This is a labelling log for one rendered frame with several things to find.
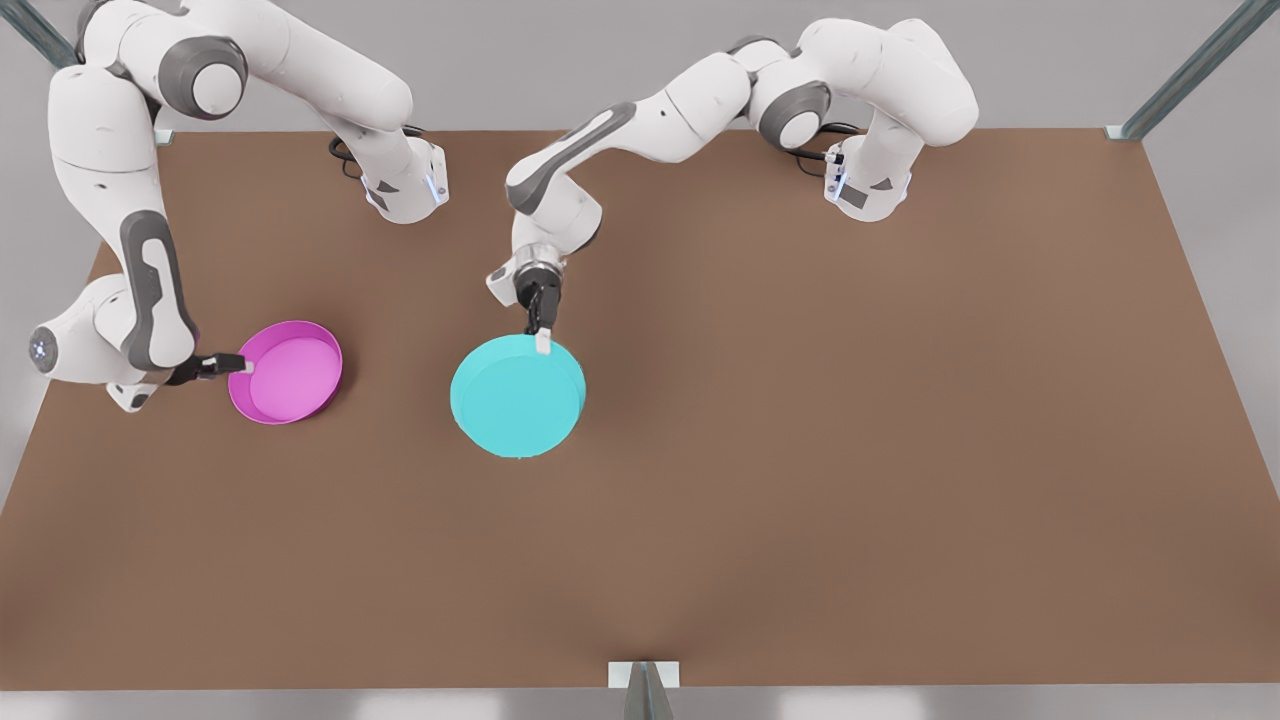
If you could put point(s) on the pink plate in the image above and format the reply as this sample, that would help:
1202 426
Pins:
292 378

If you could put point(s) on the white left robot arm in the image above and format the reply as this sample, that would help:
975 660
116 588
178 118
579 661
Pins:
700 100

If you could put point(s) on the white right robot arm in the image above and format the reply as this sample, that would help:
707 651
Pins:
100 150

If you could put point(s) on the silver frame post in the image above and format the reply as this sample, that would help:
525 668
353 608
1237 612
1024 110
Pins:
40 30
1190 70
645 690

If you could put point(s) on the blue plate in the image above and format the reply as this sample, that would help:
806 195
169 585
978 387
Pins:
517 397

